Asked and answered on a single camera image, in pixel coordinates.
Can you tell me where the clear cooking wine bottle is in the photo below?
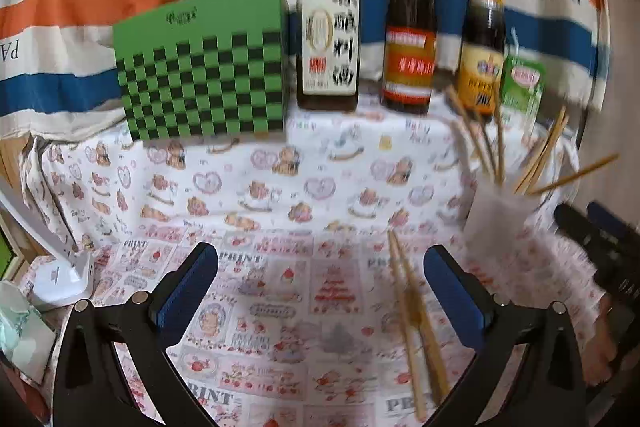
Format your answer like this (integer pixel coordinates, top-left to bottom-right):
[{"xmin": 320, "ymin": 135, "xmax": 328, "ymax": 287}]
[{"xmin": 296, "ymin": 0, "xmax": 364, "ymax": 112}]

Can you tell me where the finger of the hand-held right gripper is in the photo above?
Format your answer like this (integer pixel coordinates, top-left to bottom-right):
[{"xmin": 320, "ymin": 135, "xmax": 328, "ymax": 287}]
[
  {"xmin": 554, "ymin": 203, "xmax": 618, "ymax": 260},
  {"xmin": 587, "ymin": 200, "xmax": 640, "ymax": 250}
]

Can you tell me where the bunch of bamboo chopsticks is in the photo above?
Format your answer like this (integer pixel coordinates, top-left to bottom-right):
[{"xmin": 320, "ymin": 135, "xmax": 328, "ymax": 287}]
[{"xmin": 444, "ymin": 84, "xmax": 621, "ymax": 198}]

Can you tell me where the single bamboo chopstick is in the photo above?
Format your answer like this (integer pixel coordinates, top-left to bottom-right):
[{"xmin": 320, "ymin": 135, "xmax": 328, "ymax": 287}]
[{"xmin": 388, "ymin": 230, "xmax": 429, "ymax": 422}]

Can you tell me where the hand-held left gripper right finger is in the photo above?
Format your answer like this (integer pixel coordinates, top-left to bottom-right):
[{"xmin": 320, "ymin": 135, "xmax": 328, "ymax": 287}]
[{"xmin": 422, "ymin": 244, "xmax": 589, "ymax": 427}]

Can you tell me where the person's right hand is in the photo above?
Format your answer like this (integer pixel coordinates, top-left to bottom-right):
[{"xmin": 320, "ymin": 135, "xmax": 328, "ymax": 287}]
[{"xmin": 584, "ymin": 292, "xmax": 632, "ymax": 389}]

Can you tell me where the yellow label dark sauce bottle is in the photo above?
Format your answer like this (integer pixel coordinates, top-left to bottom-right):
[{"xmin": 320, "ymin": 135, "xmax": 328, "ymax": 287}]
[{"xmin": 453, "ymin": 0, "xmax": 507, "ymax": 116}]

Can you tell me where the wooden chopstick pair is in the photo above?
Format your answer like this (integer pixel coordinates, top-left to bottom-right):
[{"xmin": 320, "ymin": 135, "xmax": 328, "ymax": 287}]
[{"xmin": 393, "ymin": 233, "xmax": 451, "ymax": 403}]

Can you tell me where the pale green tissue pack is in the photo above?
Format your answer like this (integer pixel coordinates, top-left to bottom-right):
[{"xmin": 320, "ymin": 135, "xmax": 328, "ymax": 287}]
[{"xmin": 0, "ymin": 281, "xmax": 57, "ymax": 387}]

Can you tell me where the white desk lamp base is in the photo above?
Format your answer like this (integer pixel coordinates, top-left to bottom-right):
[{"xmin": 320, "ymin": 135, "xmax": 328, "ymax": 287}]
[{"xmin": 0, "ymin": 194, "xmax": 96, "ymax": 309}]

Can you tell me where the green checkered box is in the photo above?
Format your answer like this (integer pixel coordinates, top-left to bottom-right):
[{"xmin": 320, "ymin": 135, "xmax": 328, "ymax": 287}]
[{"xmin": 112, "ymin": 0, "xmax": 289, "ymax": 142}]

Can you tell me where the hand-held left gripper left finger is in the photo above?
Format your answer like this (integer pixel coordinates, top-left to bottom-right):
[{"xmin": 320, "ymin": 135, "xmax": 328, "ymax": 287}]
[{"xmin": 52, "ymin": 242, "xmax": 220, "ymax": 427}]

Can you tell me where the printed cartoon tablecloth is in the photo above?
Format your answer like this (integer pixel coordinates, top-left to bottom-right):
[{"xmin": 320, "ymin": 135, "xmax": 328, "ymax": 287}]
[{"xmin": 20, "ymin": 92, "xmax": 617, "ymax": 427}]

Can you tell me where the translucent plastic cup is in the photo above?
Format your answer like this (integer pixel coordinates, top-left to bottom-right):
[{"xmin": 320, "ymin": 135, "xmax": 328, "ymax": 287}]
[{"xmin": 462, "ymin": 177, "xmax": 544, "ymax": 279}]

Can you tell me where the green milk carton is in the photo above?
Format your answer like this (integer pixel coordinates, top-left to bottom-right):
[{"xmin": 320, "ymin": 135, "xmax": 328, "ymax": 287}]
[{"xmin": 497, "ymin": 52, "xmax": 547, "ymax": 134}]

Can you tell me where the red cap sauce bottle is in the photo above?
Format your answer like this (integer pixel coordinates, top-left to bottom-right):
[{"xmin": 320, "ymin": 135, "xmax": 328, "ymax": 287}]
[{"xmin": 380, "ymin": 0, "xmax": 439, "ymax": 116}]

